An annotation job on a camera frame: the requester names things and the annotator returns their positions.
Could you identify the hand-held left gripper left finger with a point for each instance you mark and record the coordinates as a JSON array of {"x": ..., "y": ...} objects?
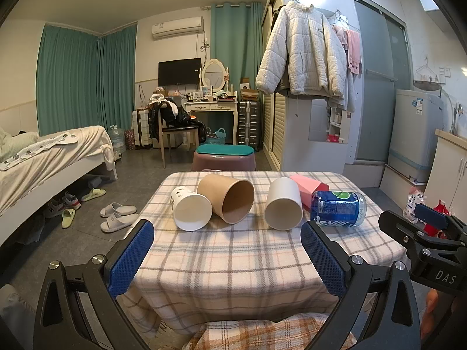
[{"x": 133, "y": 259}]

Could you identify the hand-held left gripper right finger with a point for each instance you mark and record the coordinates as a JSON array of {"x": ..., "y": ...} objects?
[{"x": 323, "y": 259}]

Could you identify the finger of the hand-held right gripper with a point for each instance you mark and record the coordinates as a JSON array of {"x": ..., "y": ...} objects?
[
  {"x": 397, "y": 226},
  {"x": 432, "y": 216}
]

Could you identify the plain white cup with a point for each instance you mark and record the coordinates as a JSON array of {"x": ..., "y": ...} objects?
[{"x": 284, "y": 207}]

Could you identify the white printed paper cup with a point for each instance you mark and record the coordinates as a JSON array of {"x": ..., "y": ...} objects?
[{"x": 192, "y": 209}]

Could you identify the brown paper cup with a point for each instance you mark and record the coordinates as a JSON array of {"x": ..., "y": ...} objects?
[{"x": 233, "y": 202}]

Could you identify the person's right hand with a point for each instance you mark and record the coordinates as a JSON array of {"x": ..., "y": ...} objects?
[{"x": 433, "y": 304}]

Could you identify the red plastic bottle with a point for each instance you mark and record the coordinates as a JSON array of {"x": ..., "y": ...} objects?
[{"x": 440, "y": 209}]

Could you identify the white printed plastic packet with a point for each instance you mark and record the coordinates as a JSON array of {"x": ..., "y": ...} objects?
[{"x": 414, "y": 200}]

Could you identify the white slipper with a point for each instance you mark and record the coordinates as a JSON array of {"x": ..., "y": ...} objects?
[
  {"x": 118, "y": 223},
  {"x": 118, "y": 209}
]

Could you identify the white cabinet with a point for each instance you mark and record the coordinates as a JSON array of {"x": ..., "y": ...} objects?
[{"x": 447, "y": 167}]

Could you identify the blue drink can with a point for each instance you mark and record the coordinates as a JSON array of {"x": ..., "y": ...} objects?
[{"x": 337, "y": 207}]

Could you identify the pink carton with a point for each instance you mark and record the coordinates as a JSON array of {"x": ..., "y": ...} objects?
[{"x": 310, "y": 186}]

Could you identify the green slipper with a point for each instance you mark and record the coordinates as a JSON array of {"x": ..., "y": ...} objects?
[
  {"x": 68, "y": 218},
  {"x": 93, "y": 194}
]

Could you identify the white washing machine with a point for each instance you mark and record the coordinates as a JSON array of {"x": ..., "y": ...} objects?
[{"x": 414, "y": 135}]

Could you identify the grey sneaker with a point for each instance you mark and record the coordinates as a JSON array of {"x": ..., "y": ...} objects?
[
  {"x": 54, "y": 209},
  {"x": 70, "y": 201}
]

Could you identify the plaid tablecloth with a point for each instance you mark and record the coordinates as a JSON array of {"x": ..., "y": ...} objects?
[{"x": 237, "y": 262}]

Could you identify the orange plaid cloth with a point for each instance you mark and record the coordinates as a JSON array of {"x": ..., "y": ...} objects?
[{"x": 255, "y": 331}]

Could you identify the frosted glass sliding door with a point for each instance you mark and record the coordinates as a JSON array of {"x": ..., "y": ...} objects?
[{"x": 379, "y": 109}]

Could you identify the red patterned bag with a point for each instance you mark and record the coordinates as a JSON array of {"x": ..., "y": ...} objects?
[{"x": 130, "y": 139}]

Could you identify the clear water jug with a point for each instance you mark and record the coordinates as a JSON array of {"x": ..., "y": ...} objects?
[{"x": 117, "y": 140}]

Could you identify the bed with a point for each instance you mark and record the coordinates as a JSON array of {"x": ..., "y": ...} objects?
[{"x": 54, "y": 167}]

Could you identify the white wardrobe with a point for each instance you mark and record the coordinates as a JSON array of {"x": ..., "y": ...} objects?
[{"x": 306, "y": 135}]

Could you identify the cream suitcase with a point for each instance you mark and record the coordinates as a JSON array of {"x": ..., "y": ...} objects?
[{"x": 140, "y": 127}]

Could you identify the pale fuzzy cloth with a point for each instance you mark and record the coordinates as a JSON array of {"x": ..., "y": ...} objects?
[{"x": 16, "y": 321}]

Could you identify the wooden chair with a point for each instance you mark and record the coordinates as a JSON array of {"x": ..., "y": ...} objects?
[{"x": 178, "y": 131}]

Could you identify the pink stool with teal cushion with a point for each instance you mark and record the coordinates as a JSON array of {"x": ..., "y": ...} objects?
[{"x": 223, "y": 156}]

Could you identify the grey hanging garment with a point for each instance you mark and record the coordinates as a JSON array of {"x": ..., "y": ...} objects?
[{"x": 348, "y": 94}]

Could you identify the white patterned blanket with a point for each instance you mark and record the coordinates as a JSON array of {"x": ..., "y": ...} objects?
[{"x": 40, "y": 146}]

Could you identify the teal basket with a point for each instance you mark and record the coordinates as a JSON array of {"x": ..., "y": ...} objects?
[{"x": 216, "y": 136}]

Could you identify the black clothes pile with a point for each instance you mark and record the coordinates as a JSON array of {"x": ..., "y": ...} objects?
[{"x": 171, "y": 115}]

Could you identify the silver suitcase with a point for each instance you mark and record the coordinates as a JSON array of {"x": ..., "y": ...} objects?
[{"x": 249, "y": 124}]

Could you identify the white cloth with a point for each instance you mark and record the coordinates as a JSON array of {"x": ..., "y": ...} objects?
[{"x": 160, "y": 99}]

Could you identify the green striped quilt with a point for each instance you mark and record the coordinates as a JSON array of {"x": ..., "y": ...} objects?
[{"x": 18, "y": 141}]

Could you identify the cream dressing table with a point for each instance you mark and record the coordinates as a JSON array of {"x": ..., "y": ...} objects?
[{"x": 211, "y": 107}]

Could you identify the pink towel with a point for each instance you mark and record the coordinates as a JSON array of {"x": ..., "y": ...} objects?
[{"x": 352, "y": 51}]

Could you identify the green corner curtain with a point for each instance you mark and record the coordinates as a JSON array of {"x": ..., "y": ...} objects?
[{"x": 116, "y": 76}]

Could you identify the cardboard box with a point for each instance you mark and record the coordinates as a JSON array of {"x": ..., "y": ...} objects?
[{"x": 249, "y": 89}]

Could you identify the wide green curtain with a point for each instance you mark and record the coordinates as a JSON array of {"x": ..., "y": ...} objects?
[{"x": 67, "y": 80}]

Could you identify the black television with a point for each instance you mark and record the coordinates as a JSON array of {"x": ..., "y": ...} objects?
[{"x": 178, "y": 72}]

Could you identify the white puffer jacket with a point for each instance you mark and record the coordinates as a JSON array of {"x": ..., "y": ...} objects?
[{"x": 302, "y": 51}]

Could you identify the oval vanity mirror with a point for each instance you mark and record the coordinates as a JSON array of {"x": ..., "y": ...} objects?
[{"x": 213, "y": 74}]

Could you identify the tall green curtain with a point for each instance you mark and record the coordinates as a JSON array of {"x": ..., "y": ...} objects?
[{"x": 237, "y": 43}]

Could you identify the white air conditioner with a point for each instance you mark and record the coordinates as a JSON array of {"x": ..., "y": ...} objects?
[{"x": 177, "y": 28}]

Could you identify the wall switch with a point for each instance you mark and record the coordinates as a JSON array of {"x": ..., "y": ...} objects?
[{"x": 445, "y": 75}]

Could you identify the photo frame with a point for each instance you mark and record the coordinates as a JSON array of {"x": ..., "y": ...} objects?
[{"x": 207, "y": 91}]

